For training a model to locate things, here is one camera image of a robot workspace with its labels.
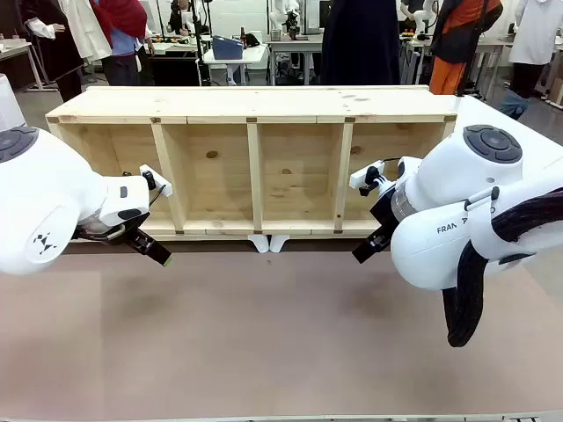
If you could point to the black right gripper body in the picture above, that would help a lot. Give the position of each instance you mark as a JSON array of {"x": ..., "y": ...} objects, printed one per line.
[{"x": 387, "y": 215}]

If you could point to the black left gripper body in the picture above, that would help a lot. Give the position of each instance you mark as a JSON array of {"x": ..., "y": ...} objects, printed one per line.
[{"x": 132, "y": 235}]

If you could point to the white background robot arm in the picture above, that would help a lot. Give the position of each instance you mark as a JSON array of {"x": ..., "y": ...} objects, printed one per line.
[{"x": 283, "y": 13}]

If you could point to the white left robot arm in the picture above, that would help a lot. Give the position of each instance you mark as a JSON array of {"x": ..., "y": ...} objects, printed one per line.
[{"x": 53, "y": 189}]

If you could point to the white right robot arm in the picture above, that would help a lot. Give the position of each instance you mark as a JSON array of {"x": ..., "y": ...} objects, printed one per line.
[{"x": 444, "y": 193}]

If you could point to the light wooden shelf unit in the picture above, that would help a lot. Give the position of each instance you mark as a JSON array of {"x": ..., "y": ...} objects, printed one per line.
[{"x": 211, "y": 132}]

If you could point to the blue shoe cover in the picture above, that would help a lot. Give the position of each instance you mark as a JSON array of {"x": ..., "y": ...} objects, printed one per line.
[{"x": 514, "y": 104}]

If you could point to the person in black clothes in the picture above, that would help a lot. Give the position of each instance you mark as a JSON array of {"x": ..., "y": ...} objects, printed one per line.
[{"x": 360, "y": 39}]

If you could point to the grey background table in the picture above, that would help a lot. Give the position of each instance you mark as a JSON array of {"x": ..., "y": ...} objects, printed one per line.
[{"x": 294, "y": 44}]

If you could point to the person in red shawl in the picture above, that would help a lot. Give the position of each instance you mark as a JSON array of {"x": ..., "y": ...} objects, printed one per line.
[{"x": 125, "y": 39}]

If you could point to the person in orange trousers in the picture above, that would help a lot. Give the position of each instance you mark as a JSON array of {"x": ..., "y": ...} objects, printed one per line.
[{"x": 462, "y": 31}]

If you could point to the black tripod pole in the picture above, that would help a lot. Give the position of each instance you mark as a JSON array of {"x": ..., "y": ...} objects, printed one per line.
[{"x": 199, "y": 39}]

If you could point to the low side table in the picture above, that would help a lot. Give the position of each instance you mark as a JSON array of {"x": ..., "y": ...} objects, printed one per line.
[{"x": 19, "y": 61}]

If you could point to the white background table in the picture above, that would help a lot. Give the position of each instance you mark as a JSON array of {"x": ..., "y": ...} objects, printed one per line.
[{"x": 246, "y": 61}]

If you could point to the person in dark robe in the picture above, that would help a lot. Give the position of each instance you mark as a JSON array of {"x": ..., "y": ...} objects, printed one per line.
[{"x": 57, "y": 39}]

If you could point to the blue plastic box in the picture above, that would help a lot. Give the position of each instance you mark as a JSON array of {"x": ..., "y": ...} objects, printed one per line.
[{"x": 226, "y": 47}]

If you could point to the brown glass bottle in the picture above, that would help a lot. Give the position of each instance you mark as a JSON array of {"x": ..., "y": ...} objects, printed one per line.
[{"x": 242, "y": 37}]

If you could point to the person in white lab coat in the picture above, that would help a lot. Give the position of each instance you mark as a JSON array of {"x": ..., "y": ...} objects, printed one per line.
[{"x": 534, "y": 35}]

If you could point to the white slatted tray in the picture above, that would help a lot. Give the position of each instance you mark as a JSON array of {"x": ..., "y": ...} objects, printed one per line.
[{"x": 536, "y": 419}]

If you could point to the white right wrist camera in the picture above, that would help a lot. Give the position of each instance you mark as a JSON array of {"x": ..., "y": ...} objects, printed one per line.
[{"x": 365, "y": 175}]

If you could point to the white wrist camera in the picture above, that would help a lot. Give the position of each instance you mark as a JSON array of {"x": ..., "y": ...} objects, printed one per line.
[
  {"x": 365, "y": 175},
  {"x": 155, "y": 176}
]

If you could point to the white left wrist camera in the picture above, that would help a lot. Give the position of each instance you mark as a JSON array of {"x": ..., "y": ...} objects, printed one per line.
[{"x": 155, "y": 176}]

